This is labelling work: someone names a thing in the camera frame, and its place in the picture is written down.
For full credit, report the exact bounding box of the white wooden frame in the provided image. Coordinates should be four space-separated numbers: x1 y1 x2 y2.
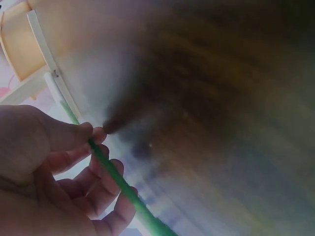
0 9 82 106

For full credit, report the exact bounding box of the green and white stick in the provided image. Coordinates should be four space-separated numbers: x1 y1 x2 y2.
44 72 178 236

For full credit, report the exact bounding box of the person's left hand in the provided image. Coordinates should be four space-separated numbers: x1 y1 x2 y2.
0 105 138 236

